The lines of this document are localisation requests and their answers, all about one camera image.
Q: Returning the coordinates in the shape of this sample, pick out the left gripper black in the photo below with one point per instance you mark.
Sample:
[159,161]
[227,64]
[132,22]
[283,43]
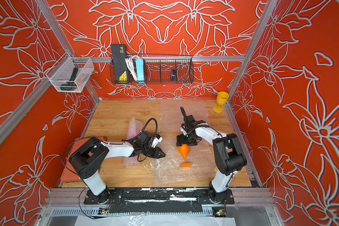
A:
[157,155]

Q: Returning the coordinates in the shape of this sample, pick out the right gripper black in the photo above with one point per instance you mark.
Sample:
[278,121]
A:
[182,141]

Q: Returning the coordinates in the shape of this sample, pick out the orange plastic wine glass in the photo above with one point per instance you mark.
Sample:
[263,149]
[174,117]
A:
[184,154]

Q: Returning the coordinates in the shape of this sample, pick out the bubble orange glass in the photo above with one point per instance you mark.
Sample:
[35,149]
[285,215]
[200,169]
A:
[198,164]

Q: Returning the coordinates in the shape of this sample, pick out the bubble pink glass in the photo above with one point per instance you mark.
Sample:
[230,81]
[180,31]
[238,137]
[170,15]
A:
[134,129]

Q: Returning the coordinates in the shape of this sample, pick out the yellow plastic wine glass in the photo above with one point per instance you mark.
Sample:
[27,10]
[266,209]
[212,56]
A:
[222,98]

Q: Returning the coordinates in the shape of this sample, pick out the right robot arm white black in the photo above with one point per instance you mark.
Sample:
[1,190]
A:
[228,152]

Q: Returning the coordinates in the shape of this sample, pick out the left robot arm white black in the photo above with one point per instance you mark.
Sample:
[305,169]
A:
[87,159]

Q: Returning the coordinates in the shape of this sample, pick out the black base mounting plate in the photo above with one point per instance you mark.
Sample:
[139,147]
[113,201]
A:
[171,200]

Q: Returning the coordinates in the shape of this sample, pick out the white plastic sheet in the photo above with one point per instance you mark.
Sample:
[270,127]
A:
[155,220]

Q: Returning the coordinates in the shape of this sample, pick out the light blue power bank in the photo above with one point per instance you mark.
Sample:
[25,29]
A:
[140,70]

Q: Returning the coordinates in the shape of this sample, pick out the orange plastic tool case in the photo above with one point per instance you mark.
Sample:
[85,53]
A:
[69,174]

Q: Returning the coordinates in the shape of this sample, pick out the black yellow device box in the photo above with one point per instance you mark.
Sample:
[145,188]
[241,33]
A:
[119,57]

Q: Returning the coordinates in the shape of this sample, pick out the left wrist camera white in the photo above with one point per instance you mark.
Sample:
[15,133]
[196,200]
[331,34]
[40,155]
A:
[156,140]

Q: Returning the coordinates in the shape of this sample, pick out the black wire wall basket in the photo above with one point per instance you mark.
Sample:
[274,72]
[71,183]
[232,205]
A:
[158,69]

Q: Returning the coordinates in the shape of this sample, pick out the dark green handled tool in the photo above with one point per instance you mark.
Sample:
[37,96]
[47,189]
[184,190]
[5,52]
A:
[69,85]

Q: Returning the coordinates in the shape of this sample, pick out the clear acrylic wall bin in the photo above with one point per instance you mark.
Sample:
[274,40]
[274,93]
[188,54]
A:
[62,69]

